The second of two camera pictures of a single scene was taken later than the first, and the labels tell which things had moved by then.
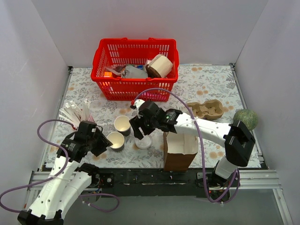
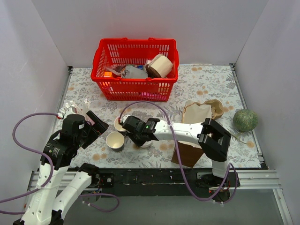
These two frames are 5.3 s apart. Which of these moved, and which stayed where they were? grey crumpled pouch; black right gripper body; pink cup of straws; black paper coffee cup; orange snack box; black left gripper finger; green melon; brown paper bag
Moved: black right gripper body; black left gripper finger; brown paper bag
Stayed: green melon; black paper coffee cup; orange snack box; pink cup of straws; grey crumpled pouch
